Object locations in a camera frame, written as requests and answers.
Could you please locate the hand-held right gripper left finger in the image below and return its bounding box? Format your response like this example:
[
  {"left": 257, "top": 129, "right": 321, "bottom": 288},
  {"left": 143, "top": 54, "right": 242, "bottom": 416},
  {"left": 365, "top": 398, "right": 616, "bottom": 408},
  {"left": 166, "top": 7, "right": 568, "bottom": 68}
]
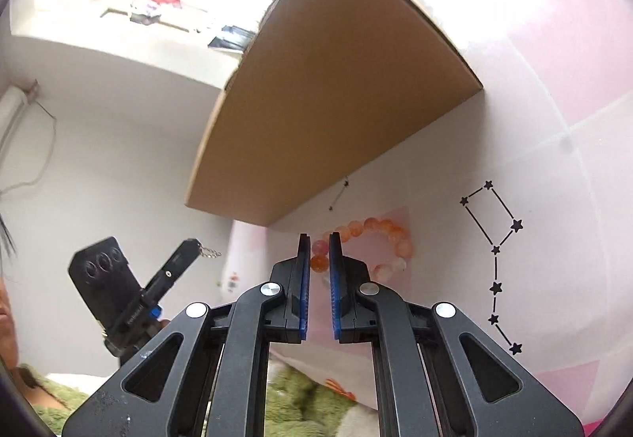
[{"left": 62, "top": 233, "right": 312, "bottom": 437}]

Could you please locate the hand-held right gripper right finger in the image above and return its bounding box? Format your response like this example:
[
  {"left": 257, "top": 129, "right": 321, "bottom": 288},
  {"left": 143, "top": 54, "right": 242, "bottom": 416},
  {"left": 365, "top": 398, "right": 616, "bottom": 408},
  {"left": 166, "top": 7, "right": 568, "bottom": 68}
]
[{"left": 329, "top": 232, "right": 584, "bottom": 437}]

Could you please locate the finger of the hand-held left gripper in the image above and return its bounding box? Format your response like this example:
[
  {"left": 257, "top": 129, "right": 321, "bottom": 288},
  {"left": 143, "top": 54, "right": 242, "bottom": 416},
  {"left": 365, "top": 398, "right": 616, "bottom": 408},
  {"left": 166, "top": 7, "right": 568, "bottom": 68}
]
[{"left": 142, "top": 239, "right": 201, "bottom": 304}]

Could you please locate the orange bead bracelet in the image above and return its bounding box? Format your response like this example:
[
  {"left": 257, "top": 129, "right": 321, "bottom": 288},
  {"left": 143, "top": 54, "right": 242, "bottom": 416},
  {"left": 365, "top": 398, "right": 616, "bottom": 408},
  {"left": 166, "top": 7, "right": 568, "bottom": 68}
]
[{"left": 309, "top": 217, "right": 413, "bottom": 280}]

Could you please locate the cardboard box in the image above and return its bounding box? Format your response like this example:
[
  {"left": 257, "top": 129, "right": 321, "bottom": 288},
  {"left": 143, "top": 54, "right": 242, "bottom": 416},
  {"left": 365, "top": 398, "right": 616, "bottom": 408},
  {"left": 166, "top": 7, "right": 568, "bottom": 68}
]
[{"left": 185, "top": 0, "right": 484, "bottom": 227}]

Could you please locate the green and white fluffy garment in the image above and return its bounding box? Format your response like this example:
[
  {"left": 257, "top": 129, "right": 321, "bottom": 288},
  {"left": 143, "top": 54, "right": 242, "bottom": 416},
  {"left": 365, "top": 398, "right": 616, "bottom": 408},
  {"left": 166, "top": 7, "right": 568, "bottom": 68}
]
[{"left": 15, "top": 360, "right": 381, "bottom": 437}]

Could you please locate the person's head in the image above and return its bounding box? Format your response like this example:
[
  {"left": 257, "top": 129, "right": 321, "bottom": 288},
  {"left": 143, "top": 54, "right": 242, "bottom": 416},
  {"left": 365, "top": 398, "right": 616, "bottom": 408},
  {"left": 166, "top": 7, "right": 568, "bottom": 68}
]
[{"left": 0, "top": 214, "right": 23, "bottom": 369}]

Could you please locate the black metal rack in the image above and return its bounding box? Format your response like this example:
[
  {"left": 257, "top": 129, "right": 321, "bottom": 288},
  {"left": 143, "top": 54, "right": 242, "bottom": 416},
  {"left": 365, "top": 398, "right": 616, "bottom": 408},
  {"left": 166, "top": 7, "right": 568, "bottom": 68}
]
[{"left": 208, "top": 24, "right": 258, "bottom": 52}]

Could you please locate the white wall pipe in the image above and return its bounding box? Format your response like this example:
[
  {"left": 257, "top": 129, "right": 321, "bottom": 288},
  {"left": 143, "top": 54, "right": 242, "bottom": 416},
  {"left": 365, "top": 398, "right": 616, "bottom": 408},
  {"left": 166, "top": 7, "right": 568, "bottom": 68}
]
[{"left": 0, "top": 81, "right": 40, "bottom": 156}]

